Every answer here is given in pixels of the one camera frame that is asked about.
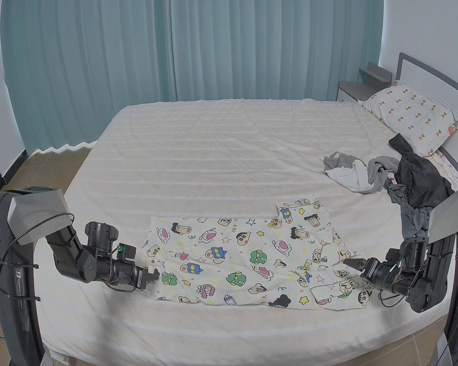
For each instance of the bed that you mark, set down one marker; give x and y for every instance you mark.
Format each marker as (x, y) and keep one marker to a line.
(213, 147)

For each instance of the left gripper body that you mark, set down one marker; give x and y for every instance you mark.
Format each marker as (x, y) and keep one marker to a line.
(131, 276)

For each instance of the white printed pyjama top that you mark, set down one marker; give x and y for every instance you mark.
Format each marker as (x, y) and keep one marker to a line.
(232, 257)

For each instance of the black garment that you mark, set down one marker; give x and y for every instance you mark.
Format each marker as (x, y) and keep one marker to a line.
(423, 181)

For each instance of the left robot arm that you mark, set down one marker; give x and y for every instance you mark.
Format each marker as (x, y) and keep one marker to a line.
(72, 257)

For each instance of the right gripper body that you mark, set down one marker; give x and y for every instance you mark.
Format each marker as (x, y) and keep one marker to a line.
(373, 272)

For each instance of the pink garment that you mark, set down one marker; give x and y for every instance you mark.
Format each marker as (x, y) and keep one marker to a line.
(393, 177)

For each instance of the white printed pillow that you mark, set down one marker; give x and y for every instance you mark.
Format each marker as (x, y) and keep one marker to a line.
(408, 116)
(450, 166)

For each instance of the grey and white bedside table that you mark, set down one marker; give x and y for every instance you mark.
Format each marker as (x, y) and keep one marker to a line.
(357, 88)

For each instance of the white garment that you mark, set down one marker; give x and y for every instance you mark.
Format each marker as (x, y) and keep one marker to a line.
(353, 177)

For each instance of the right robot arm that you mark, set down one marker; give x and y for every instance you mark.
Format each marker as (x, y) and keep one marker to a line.
(442, 265)

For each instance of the dark grey garment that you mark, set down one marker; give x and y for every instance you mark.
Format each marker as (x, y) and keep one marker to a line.
(410, 215)

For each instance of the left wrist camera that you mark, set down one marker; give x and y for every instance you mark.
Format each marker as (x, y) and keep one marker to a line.
(126, 252)

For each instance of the grey labelled garment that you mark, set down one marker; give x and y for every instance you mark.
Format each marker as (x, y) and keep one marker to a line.
(336, 162)

